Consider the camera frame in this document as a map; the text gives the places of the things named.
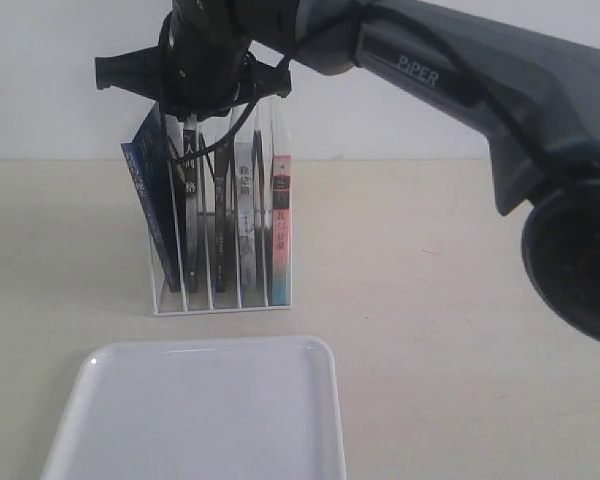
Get thin black spine book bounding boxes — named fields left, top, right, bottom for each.
left=214, top=117, right=232, bottom=293

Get black spine book white characters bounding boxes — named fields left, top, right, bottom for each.
left=180, top=116, right=199, bottom=293

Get pink and teal spine book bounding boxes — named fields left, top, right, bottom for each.
left=271, top=98, right=292, bottom=306

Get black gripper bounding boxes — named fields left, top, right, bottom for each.
left=94, top=9, right=292, bottom=120

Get grey spine book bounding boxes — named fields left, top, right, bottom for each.
left=232, top=99, right=267, bottom=294

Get white wire book rack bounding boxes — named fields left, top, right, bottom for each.
left=149, top=98, right=293, bottom=316

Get white plastic tray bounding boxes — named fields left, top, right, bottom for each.
left=42, top=335, right=347, bottom=479

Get blue moon cover book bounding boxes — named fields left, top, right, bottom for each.
left=121, top=103, right=181, bottom=292

